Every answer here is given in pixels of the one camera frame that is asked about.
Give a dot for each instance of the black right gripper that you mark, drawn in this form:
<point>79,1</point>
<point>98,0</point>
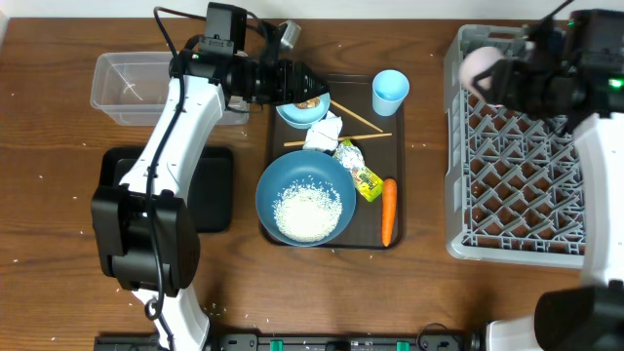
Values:
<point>510,75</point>

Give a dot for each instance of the pink cup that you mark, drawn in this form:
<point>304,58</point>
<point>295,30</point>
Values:
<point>476,63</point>

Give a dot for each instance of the light blue cup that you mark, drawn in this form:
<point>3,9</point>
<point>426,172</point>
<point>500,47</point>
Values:
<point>389,89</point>

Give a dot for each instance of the orange carrot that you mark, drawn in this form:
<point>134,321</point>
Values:
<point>389,208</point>

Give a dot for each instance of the yellow foil snack wrapper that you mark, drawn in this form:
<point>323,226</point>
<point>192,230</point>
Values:
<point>366,182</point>

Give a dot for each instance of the white napkin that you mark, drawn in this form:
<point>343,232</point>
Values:
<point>323,135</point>

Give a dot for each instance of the brown cookie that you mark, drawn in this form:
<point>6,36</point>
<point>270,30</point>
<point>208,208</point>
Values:
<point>309,104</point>

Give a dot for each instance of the light blue small bowl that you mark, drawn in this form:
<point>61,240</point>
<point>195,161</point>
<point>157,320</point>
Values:
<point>304,118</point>

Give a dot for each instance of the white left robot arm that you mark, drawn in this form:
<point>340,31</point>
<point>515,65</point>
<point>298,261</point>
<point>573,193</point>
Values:
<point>146,238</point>

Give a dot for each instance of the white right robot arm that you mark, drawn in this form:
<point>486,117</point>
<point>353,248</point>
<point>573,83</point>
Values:
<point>578,74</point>

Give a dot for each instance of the grey dishwasher rack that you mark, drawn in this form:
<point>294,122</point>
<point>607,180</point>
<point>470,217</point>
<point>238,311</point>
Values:
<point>513,188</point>

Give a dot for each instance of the black waste tray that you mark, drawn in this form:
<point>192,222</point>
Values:
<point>210,199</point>

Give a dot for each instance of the upper wooden chopstick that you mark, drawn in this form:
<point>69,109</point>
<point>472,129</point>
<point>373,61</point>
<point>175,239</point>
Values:
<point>356,116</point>

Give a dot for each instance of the wooden chopstick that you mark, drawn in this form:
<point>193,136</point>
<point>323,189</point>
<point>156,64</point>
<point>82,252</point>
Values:
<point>342,138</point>
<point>356,116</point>

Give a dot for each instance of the brown serving tray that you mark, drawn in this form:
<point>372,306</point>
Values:
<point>384,155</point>

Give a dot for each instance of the lower wooden chopstick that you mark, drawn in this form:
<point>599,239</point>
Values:
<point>342,138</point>

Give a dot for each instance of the dark blue plate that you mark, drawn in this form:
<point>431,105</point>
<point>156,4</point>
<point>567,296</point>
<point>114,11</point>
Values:
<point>303,166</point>

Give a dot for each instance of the clear plastic bin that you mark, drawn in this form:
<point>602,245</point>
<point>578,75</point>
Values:
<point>131,88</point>

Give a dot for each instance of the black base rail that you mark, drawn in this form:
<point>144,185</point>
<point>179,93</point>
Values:
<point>431,338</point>

